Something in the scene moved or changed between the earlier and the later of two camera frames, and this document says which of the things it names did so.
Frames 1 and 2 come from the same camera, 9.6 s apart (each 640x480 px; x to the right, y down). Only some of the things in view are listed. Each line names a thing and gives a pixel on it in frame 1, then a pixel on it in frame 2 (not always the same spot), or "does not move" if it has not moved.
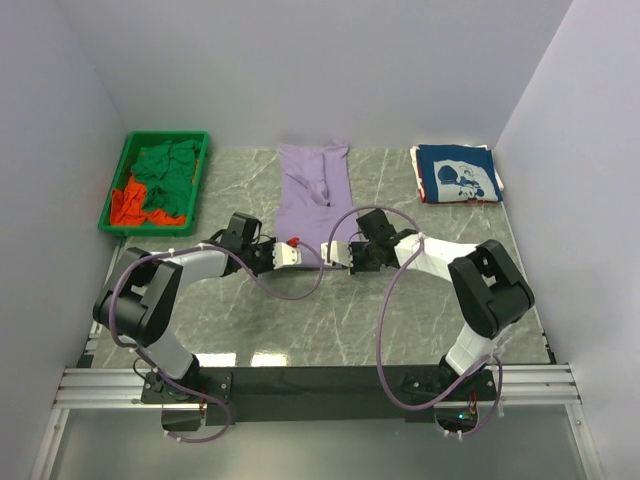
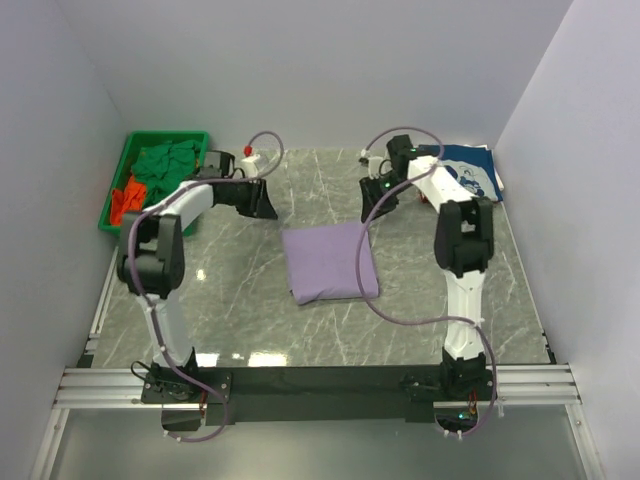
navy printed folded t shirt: (458, 174) does not move
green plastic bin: (142, 139) does not move
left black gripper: (269, 244) -> (260, 204)
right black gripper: (357, 267) -> (370, 195)
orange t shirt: (127, 208) does not move
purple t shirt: (315, 188) -> (322, 263)
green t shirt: (168, 172) does not move
